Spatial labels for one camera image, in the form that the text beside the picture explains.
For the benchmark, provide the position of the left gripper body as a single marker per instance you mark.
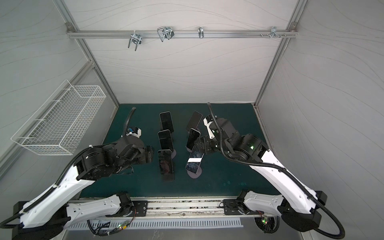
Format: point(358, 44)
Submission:
point(142, 158)

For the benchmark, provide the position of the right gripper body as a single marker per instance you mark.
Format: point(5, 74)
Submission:
point(204, 144)

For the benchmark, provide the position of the teal edged phone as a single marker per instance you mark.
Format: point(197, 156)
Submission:
point(165, 162)

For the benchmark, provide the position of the black folding phone stand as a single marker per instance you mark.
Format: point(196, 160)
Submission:
point(168, 178)

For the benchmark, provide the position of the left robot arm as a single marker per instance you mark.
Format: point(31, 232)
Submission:
point(50, 213)

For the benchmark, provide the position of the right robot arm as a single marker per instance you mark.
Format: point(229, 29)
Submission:
point(300, 207)

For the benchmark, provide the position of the purple front-right phone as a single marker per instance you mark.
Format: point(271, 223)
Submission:
point(194, 160)

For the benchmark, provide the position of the white middle-right phone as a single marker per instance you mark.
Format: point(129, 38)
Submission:
point(192, 137)

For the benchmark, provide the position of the white edged middle-left phone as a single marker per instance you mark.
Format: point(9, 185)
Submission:
point(165, 140)

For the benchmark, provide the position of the purple round stand middle-left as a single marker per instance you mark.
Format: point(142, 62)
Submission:
point(173, 154)

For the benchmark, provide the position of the purple back-right phone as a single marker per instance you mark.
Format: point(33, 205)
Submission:
point(194, 121)

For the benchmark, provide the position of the purple round stand front-right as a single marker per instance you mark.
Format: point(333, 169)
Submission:
point(195, 175)

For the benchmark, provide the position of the black back-left phone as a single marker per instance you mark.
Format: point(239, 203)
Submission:
point(166, 121)

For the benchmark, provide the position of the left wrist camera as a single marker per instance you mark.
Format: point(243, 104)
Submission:
point(134, 131)

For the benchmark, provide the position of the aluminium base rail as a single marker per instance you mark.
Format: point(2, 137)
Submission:
point(184, 207)

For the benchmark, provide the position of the white wire basket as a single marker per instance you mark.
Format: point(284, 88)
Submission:
point(57, 127)

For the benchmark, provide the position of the aluminium cross rail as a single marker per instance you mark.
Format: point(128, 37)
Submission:
point(186, 34)

